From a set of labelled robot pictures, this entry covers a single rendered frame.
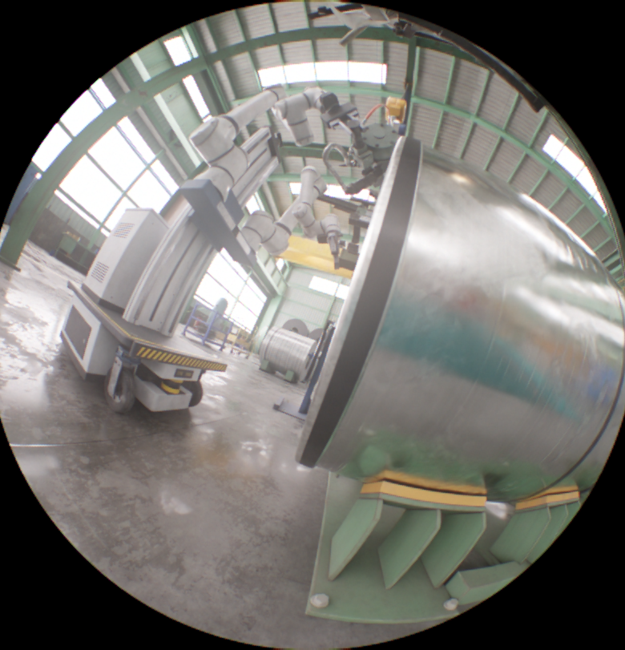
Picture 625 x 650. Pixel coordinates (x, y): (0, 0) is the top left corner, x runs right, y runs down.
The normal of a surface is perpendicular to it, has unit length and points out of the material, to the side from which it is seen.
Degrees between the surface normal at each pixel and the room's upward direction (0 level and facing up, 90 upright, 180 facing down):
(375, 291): 110
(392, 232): 103
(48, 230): 90
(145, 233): 90
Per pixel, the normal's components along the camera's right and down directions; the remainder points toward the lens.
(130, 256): 0.92, 0.33
